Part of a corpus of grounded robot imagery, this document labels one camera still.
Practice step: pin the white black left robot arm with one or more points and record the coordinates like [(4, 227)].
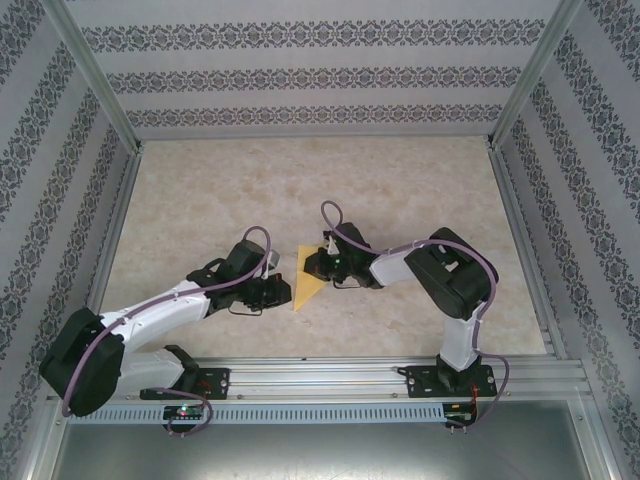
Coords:
[(80, 360)]

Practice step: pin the aluminium mounting rail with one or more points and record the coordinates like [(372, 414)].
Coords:
[(320, 377)]

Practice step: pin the small controller board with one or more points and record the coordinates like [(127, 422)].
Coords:
[(460, 412), (182, 412)]

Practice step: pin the grey metal panel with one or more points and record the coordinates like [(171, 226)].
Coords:
[(320, 455)]

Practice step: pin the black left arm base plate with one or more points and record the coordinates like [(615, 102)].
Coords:
[(217, 382)]

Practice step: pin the aluminium side rail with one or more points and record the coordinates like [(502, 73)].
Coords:
[(107, 250), (525, 250)]

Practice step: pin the yellow paper sheet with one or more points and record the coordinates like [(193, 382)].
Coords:
[(302, 290)]

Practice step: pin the aluminium lower frame bar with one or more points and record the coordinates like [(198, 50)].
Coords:
[(42, 450), (600, 440)]

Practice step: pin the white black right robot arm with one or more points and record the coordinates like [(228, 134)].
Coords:
[(455, 280)]

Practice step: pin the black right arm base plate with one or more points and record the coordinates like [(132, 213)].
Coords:
[(417, 382)]

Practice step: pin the aluminium frame post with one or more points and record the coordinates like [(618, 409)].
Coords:
[(530, 75), (100, 80)]

